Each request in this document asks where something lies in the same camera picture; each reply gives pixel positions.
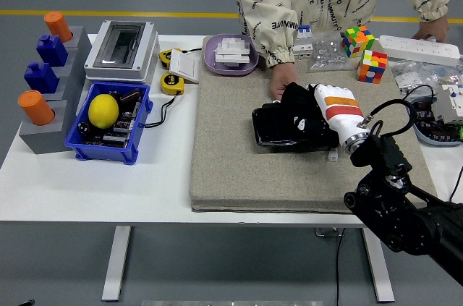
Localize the person's left hand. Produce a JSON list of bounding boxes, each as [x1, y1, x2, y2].
[[411, 16, 451, 43]]

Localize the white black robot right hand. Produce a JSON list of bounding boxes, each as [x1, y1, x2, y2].
[[292, 82, 370, 148]]

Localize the person's right hand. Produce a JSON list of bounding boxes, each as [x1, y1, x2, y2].
[[268, 61, 302, 102]]

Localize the black rag with red patch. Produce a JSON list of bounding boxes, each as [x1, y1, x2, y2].
[[280, 81, 339, 148]]

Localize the black glossy display panel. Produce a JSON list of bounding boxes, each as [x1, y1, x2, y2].
[[252, 102, 341, 154]]

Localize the white power strip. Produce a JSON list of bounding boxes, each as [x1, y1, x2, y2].
[[378, 34, 462, 67]]

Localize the white blue circuit breaker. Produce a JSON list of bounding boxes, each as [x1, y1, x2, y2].
[[292, 25, 314, 63]]

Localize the clear bag of metal nuts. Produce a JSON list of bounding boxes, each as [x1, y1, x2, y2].
[[307, 30, 351, 74]]

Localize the multicoloured puzzle cube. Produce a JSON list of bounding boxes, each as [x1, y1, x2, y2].
[[356, 49, 388, 85], [341, 25, 376, 59]]

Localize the clear bags of small parts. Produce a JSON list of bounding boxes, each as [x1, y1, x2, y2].
[[390, 59, 463, 94]]

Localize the white plastic parts stack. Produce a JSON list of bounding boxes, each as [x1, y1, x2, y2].
[[214, 37, 252, 69]]

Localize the purple shallow tray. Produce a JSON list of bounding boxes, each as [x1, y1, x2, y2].
[[203, 33, 260, 76]]

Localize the light blue tray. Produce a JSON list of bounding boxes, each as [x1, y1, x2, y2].
[[407, 97, 463, 148]]

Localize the grey-brown fabric mat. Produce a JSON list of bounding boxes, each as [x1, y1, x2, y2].
[[188, 34, 438, 214]]

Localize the white table leg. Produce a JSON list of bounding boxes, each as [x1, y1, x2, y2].
[[361, 228, 396, 303], [101, 225, 132, 302]]

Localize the yellow tape measure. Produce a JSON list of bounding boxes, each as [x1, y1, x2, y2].
[[158, 48, 182, 70], [160, 72, 186, 96]]

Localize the grey stepped block holder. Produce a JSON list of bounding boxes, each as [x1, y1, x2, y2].
[[18, 25, 93, 156]]

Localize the blue plastic bin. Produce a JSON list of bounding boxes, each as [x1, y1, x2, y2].
[[64, 80, 155, 166]]

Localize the yellow lemon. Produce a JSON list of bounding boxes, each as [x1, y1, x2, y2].
[[88, 94, 120, 129]]

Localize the orange cylinder peg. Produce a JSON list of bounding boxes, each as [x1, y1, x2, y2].
[[17, 90, 56, 127], [43, 11, 74, 43]]

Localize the blue block peg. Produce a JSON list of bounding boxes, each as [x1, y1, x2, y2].
[[23, 61, 60, 95], [35, 34, 69, 68]]

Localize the thin black cord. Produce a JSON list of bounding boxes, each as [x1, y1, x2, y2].
[[402, 84, 437, 101]]

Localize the white wall switch plate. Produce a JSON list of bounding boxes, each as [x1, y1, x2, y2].
[[169, 48, 201, 85]]

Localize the grey under-table bracket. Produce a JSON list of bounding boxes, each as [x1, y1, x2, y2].
[[314, 227, 344, 238]]

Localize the black cable loop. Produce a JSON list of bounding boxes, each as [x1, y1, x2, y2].
[[449, 167, 463, 202]]

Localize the grey electrical enclosure box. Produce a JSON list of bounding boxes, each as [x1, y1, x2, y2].
[[83, 20, 161, 85]]

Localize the black hanging cable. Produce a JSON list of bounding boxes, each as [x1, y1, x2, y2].
[[334, 228, 345, 306]]

